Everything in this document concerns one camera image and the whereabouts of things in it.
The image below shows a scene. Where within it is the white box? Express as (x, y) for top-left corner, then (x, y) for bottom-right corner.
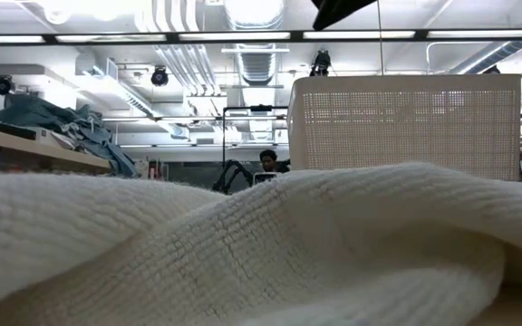
(24, 125), (78, 152)

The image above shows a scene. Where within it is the long ceiling light fixture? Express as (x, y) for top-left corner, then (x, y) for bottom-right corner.
(0, 27), (522, 47)

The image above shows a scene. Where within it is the wooden workbench with steel frame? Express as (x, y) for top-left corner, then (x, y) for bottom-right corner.
(0, 127), (112, 176)

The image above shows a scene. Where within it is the person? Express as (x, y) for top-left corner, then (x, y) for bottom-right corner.
(258, 149), (292, 175)

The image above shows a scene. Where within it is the black hanging camera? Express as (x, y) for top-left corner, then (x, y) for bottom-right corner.
(309, 49), (334, 78)

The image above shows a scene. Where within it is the cream towel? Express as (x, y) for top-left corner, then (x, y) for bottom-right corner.
(0, 161), (522, 326)

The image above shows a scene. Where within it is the white perforated plastic basket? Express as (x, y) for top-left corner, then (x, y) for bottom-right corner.
(286, 74), (522, 181)

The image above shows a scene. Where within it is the pile of blue clothes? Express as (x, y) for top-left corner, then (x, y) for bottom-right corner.
(0, 91), (140, 178)

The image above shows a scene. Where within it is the red upright equipment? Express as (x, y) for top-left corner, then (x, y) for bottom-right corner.
(149, 160), (168, 181)

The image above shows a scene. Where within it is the black metal frame stand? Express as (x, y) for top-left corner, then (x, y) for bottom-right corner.
(221, 103), (290, 180)

